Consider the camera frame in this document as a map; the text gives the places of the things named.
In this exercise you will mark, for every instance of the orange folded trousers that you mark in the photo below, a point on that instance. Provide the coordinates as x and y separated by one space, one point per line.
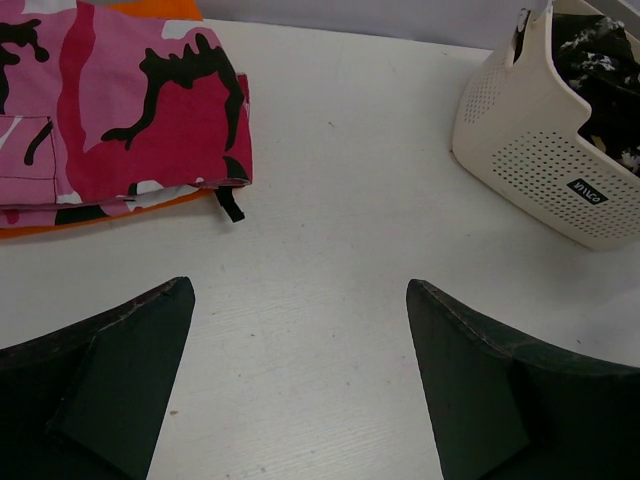
173 10

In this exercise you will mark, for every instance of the black white floral trousers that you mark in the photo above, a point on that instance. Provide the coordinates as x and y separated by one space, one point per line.
594 57

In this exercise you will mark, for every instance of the cream perforated plastic basket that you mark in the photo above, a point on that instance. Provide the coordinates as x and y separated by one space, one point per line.
517 130

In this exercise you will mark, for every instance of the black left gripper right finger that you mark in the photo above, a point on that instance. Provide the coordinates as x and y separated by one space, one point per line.
506 405

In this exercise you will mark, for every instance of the pink camouflage folded trousers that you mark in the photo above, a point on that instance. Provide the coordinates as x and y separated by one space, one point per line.
108 114

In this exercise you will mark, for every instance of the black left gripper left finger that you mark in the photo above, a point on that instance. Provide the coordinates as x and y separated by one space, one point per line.
88 401

